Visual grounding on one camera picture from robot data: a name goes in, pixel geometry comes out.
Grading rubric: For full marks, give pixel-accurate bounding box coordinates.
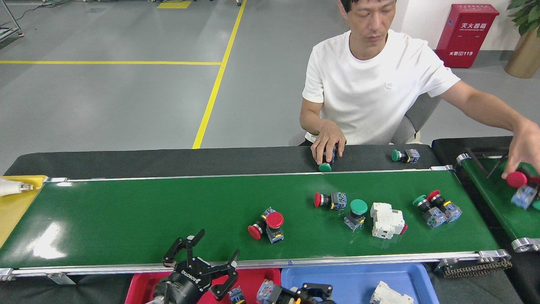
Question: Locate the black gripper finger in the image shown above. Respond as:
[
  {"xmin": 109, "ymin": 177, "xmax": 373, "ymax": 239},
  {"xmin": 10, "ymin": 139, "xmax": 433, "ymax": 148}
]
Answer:
[{"xmin": 272, "ymin": 283, "xmax": 334, "ymax": 301}]

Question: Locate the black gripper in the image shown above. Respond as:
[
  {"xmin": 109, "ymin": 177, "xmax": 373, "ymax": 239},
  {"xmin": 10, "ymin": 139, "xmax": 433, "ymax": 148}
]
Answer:
[{"xmin": 154, "ymin": 229, "xmax": 240, "ymax": 304}]

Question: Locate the white circuit breaker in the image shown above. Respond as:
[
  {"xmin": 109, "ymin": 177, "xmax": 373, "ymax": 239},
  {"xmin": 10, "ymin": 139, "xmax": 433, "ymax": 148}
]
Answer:
[
  {"xmin": 370, "ymin": 202, "xmax": 408, "ymax": 239},
  {"xmin": 370, "ymin": 281, "xmax": 415, "ymax": 304}
]

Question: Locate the blue plastic tray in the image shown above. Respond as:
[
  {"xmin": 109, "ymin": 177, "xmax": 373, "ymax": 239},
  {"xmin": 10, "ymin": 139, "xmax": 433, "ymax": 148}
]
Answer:
[{"xmin": 281, "ymin": 263, "xmax": 440, "ymax": 304}]

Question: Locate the red plastic tray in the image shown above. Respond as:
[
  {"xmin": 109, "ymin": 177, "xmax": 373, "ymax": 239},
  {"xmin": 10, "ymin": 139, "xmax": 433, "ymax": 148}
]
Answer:
[{"xmin": 125, "ymin": 268, "xmax": 282, "ymax": 304}]

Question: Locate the long green conveyor belt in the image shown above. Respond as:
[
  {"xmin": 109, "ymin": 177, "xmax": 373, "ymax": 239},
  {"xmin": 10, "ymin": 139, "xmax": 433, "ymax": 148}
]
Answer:
[{"xmin": 0, "ymin": 166, "xmax": 513, "ymax": 283}]

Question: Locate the narrow green conveyor belt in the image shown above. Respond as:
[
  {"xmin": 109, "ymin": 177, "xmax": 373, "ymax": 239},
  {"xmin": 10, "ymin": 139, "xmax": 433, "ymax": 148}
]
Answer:
[{"xmin": 456, "ymin": 153, "xmax": 540, "ymax": 253}]

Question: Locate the yellow plastic tray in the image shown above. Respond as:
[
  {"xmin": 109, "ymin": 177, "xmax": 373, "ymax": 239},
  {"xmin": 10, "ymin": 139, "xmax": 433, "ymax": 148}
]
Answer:
[{"xmin": 0, "ymin": 175, "xmax": 48, "ymax": 249}]

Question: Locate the person's right hand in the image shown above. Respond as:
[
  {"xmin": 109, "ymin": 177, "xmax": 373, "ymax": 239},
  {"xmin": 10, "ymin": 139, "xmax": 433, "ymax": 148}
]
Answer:
[{"xmin": 310, "ymin": 120, "xmax": 347, "ymax": 166}]

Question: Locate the person's left hand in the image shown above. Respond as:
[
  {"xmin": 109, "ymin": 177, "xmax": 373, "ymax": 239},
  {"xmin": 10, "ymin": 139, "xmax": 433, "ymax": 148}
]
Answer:
[{"xmin": 501, "ymin": 122, "xmax": 540, "ymax": 180}]

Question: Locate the grey office chair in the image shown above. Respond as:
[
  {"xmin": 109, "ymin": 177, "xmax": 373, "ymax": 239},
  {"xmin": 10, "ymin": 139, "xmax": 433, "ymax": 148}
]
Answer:
[{"xmin": 289, "ymin": 94, "xmax": 441, "ymax": 146}]

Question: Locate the person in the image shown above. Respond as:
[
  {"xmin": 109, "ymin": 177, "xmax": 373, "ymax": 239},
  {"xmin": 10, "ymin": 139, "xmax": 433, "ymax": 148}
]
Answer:
[{"xmin": 300, "ymin": 0, "xmax": 540, "ymax": 180}]

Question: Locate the white light bulb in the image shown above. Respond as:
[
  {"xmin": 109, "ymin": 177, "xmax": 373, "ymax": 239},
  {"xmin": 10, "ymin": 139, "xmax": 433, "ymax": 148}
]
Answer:
[{"xmin": 0, "ymin": 178, "xmax": 34, "ymax": 197}]

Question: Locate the red fire extinguisher cabinet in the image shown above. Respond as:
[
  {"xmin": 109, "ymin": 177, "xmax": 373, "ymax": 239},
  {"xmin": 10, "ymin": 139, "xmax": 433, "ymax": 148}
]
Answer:
[{"xmin": 435, "ymin": 4, "xmax": 500, "ymax": 69}]

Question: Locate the potted plant in brass pot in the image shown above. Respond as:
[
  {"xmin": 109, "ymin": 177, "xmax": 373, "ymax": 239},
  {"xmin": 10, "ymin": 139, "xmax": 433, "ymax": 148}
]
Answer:
[{"xmin": 505, "ymin": 0, "xmax": 540, "ymax": 79}]

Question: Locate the black conveyor drive chain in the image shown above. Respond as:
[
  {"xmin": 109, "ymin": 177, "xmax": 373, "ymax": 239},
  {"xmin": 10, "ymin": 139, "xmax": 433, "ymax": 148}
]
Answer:
[{"xmin": 443, "ymin": 258, "xmax": 513, "ymax": 278}]

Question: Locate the black cable loop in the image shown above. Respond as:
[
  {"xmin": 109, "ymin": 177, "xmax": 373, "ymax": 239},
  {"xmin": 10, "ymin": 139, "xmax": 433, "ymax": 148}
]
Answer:
[{"xmin": 465, "ymin": 146, "xmax": 513, "ymax": 179}]

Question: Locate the metal wheeled cart frame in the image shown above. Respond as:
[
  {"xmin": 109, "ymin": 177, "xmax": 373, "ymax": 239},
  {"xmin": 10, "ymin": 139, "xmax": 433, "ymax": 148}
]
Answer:
[{"xmin": 0, "ymin": 0, "xmax": 24, "ymax": 42}]

